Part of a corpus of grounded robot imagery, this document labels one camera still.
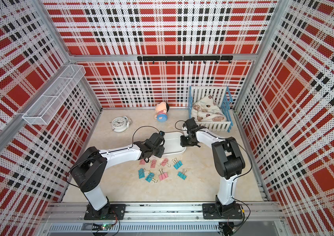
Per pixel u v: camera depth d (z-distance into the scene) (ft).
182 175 2.81
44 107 2.32
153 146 2.34
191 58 2.90
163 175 2.76
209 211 2.35
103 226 2.27
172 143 3.23
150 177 2.71
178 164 2.91
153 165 2.91
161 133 2.74
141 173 2.80
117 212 2.41
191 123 2.61
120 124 3.45
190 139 2.43
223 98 3.78
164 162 2.97
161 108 3.64
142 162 2.91
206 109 3.83
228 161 1.66
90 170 1.51
